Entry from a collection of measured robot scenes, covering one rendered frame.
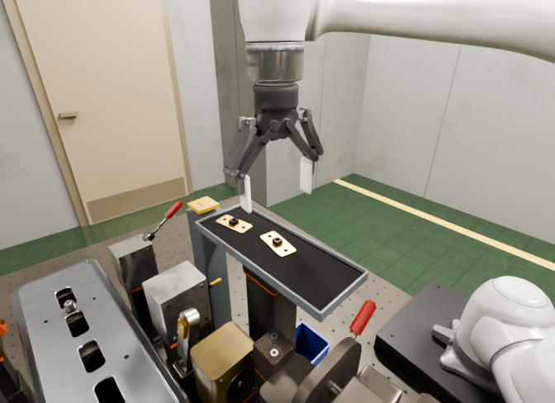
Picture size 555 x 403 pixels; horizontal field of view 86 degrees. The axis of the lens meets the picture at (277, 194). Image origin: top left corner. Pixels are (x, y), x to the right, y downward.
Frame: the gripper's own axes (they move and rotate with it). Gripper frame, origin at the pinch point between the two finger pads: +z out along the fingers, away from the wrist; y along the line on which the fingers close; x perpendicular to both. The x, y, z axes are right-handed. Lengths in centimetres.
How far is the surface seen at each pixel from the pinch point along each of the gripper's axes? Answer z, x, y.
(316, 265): 11.2, 10.0, -2.1
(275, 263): 11.1, 5.4, 4.2
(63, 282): 26, -34, 42
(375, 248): 128, -86, -151
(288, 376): 19.1, 20.3, 11.4
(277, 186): 107, -198, -125
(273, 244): 10.8, 0.3, 1.3
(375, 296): 58, -6, -46
